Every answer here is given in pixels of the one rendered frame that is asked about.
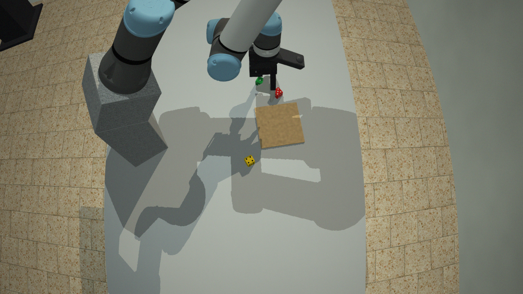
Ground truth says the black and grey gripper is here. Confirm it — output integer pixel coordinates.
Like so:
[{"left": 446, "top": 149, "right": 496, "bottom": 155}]
[{"left": 249, "top": 44, "right": 279, "bottom": 102}]

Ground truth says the tan mat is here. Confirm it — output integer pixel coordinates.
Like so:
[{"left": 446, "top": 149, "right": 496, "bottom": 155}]
[{"left": 255, "top": 102, "right": 305, "bottom": 149}]

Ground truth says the red die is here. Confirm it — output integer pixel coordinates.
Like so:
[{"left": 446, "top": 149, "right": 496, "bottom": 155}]
[{"left": 275, "top": 88, "right": 283, "bottom": 99}]

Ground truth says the yellow die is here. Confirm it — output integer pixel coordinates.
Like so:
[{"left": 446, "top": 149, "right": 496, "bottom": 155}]
[{"left": 244, "top": 155, "right": 255, "bottom": 167}]

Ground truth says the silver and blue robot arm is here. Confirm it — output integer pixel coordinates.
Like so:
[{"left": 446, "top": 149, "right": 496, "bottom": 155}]
[{"left": 98, "top": 0, "right": 305, "bottom": 94}]

